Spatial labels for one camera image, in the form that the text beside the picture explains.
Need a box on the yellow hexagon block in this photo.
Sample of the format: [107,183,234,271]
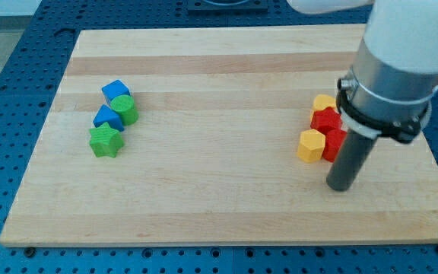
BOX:
[297,129,325,163]

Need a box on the red circle block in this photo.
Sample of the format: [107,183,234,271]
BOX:
[322,129,347,162]

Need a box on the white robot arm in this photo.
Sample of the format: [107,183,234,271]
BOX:
[337,0,438,146]

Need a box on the wooden board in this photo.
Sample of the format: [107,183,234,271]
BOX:
[0,24,438,247]

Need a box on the green cylinder block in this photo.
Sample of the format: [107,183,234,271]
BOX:
[111,94,139,126]

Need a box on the red star block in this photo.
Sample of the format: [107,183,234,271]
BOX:
[310,107,342,135]

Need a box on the yellow heart block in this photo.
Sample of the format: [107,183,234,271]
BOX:
[310,94,338,120]

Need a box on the green star block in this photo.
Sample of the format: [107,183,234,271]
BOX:
[89,122,125,158]

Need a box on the blue cube block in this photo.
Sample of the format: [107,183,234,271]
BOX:
[101,79,130,104]

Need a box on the blue triangle block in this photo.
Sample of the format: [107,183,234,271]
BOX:
[93,104,125,132]

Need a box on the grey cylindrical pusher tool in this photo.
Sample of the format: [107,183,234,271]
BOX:
[326,129,377,192]

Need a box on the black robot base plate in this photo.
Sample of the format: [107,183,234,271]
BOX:
[187,0,268,14]

